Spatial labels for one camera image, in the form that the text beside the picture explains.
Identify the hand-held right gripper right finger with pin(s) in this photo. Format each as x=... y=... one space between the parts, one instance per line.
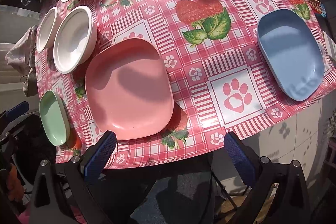
x=239 y=158

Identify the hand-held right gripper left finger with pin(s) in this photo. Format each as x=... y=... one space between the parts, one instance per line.
x=101 y=153

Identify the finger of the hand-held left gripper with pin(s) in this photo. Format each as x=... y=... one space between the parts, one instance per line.
x=18 y=110

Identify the green plate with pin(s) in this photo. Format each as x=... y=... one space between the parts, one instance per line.
x=53 y=119

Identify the pink plate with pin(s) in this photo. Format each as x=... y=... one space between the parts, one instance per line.
x=126 y=87

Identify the blue plate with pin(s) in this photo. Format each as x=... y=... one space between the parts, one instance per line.
x=288 y=56

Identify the beige cloth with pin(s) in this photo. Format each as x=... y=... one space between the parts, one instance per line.
x=21 y=56

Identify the pink strawberry print tablecloth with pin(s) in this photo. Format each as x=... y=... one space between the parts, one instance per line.
x=210 y=56

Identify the white box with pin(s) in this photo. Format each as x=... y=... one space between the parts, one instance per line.
x=329 y=45

